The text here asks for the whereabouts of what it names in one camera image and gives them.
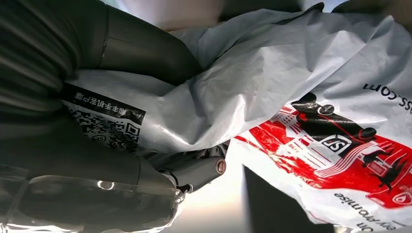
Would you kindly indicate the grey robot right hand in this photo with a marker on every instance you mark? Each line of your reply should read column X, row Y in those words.
column 80, row 167

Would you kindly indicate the black inbound scanner machine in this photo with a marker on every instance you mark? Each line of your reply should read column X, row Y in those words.
column 273, row 209

